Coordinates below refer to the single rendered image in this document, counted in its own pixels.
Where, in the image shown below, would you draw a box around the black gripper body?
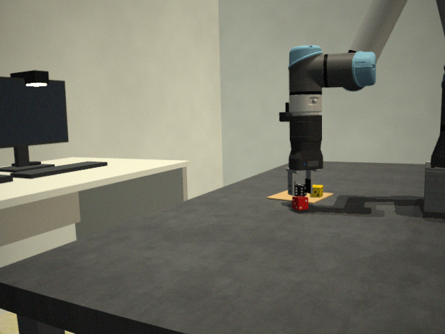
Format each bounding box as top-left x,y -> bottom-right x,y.
280,95 -> 323,170

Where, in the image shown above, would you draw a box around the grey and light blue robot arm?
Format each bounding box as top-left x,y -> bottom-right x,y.
288,0 -> 445,168

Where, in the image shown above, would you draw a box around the yellow die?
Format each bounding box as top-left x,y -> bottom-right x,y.
310,185 -> 323,198

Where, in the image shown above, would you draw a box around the tan square mat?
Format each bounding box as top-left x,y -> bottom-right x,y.
266,190 -> 334,204

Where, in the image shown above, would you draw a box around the black die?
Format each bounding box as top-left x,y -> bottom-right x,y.
295,184 -> 307,196

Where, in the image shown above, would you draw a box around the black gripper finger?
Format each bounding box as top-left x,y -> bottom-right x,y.
305,169 -> 321,193
286,168 -> 300,196

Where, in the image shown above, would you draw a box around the red die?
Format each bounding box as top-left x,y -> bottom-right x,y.
292,196 -> 308,211

